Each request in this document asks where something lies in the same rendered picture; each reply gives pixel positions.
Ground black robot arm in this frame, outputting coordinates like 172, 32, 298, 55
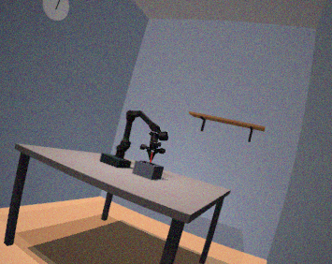
115, 110, 168, 159

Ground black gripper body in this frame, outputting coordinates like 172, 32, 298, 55
140, 139, 166, 154

